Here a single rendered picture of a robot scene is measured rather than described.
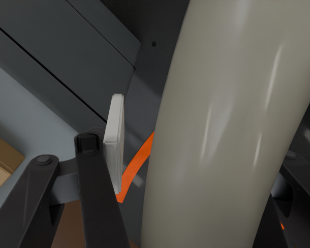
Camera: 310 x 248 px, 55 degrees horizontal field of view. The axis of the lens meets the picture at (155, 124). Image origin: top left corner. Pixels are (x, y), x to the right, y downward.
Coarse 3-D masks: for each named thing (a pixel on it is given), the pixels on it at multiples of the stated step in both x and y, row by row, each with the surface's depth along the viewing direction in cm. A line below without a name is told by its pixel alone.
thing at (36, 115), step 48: (0, 0) 35; (48, 0) 50; (96, 0) 90; (0, 48) 27; (48, 48) 36; (96, 48) 52; (0, 96) 26; (48, 96) 28; (96, 96) 37; (48, 144) 28; (0, 192) 30
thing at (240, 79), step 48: (192, 0) 6; (240, 0) 5; (288, 0) 4; (192, 48) 5; (240, 48) 5; (288, 48) 5; (192, 96) 6; (240, 96) 5; (288, 96) 5; (192, 144) 6; (240, 144) 5; (288, 144) 6; (192, 192) 6; (240, 192) 6; (144, 240) 8; (192, 240) 6; (240, 240) 7
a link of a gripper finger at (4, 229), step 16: (32, 160) 13; (48, 160) 12; (32, 176) 12; (48, 176) 12; (16, 192) 11; (32, 192) 11; (48, 192) 11; (0, 208) 10; (16, 208) 10; (32, 208) 10; (48, 208) 11; (0, 224) 9; (16, 224) 9; (32, 224) 9; (48, 224) 11; (0, 240) 9; (16, 240) 9; (32, 240) 9; (48, 240) 11
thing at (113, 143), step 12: (120, 96) 19; (120, 108) 17; (108, 120) 16; (120, 120) 16; (108, 132) 14; (120, 132) 15; (108, 144) 14; (120, 144) 15; (108, 156) 14; (120, 156) 14; (108, 168) 14; (120, 168) 14; (120, 180) 15
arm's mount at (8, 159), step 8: (0, 144) 27; (8, 144) 28; (0, 152) 26; (8, 152) 27; (16, 152) 28; (0, 160) 26; (8, 160) 26; (16, 160) 27; (0, 168) 25; (8, 168) 26; (16, 168) 27; (0, 176) 25; (8, 176) 26; (0, 184) 26
